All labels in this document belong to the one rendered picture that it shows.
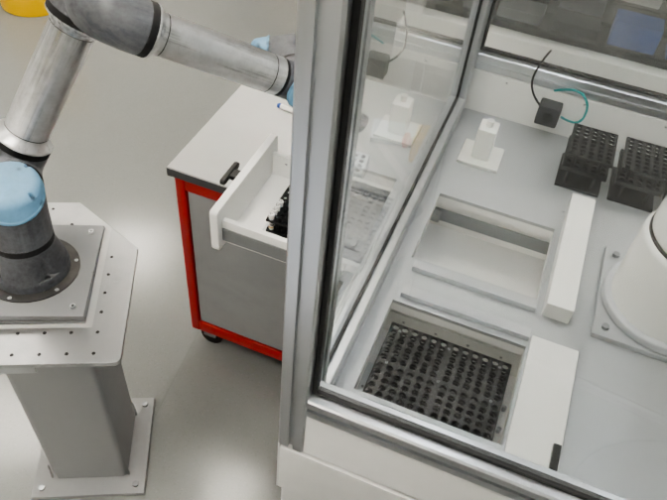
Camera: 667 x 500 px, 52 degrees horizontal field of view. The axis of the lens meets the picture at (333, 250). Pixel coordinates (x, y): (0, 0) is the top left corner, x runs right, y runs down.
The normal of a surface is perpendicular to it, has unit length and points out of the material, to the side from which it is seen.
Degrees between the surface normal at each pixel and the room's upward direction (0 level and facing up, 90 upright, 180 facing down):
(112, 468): 90
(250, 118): 0
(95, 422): 90
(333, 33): 90
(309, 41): 90
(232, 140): 0
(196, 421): 0
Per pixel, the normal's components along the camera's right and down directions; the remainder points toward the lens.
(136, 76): 0.08, -0.68
